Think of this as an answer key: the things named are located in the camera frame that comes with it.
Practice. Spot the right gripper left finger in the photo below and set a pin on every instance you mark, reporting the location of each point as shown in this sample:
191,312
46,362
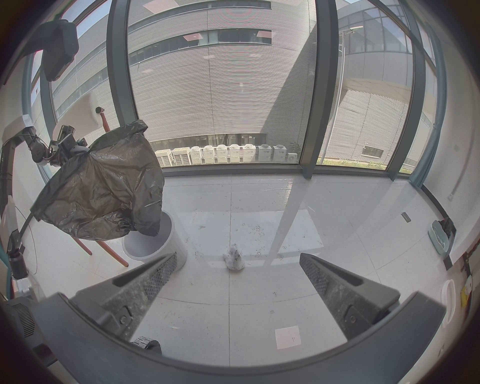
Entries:
146,288

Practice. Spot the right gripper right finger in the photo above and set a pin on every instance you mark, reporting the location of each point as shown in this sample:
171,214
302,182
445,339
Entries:
333,292

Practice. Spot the black plastic bag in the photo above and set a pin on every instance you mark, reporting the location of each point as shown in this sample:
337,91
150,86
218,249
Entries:
101,187

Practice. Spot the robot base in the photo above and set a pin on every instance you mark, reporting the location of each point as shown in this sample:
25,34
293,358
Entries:
146,343

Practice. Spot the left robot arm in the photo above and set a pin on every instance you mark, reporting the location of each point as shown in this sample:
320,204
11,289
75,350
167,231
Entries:
37,150

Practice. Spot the white trash bin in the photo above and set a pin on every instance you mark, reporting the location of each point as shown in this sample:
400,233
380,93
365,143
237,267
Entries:
176,243

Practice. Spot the white cushioned wooden chair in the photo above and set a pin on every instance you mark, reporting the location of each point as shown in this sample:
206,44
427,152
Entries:
112,253

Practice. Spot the crumpled white paper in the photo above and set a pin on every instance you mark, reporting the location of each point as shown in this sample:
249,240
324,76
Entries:
234,258

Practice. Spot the window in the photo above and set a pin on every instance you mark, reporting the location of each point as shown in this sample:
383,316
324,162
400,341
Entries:
225,93

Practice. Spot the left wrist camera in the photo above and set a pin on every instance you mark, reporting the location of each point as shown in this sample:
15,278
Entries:
68,138

